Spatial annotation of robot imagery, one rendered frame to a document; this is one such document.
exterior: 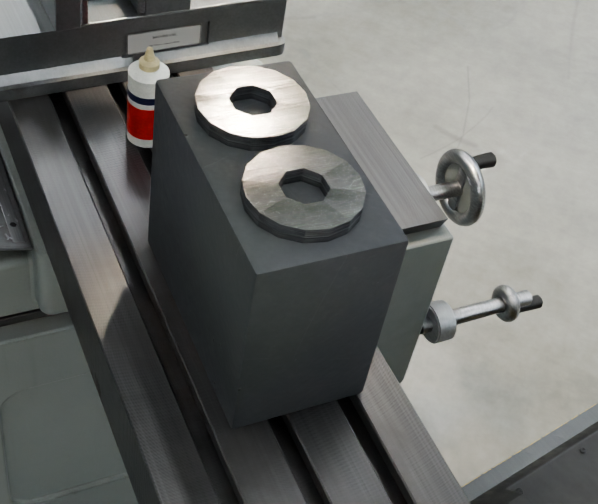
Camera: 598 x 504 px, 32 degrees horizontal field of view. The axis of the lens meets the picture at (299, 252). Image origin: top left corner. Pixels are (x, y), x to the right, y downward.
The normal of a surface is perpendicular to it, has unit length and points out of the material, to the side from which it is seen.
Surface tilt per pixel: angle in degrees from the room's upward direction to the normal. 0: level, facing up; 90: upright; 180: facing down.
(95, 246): 0
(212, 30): 90
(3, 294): 90
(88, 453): 90
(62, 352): 90
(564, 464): 0
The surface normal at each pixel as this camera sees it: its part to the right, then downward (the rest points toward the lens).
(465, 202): -0.90, 0.21
